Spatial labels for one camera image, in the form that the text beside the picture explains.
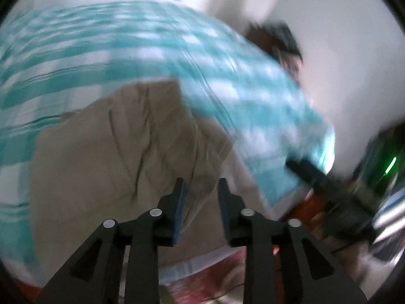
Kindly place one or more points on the orange patterned mat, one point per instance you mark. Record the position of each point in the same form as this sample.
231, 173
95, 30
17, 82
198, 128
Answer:
221, 269

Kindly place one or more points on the teal white checked blanket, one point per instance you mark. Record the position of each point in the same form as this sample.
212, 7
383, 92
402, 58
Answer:
95, 44

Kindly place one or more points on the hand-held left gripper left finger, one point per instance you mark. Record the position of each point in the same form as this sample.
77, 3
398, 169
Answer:
180, 210

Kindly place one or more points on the beige pants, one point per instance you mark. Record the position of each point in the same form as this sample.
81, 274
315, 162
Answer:
110, 164

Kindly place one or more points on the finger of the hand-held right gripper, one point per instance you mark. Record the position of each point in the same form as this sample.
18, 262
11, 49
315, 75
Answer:
305, 168

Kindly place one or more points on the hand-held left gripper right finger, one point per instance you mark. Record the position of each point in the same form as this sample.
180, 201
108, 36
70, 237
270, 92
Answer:
223, 210

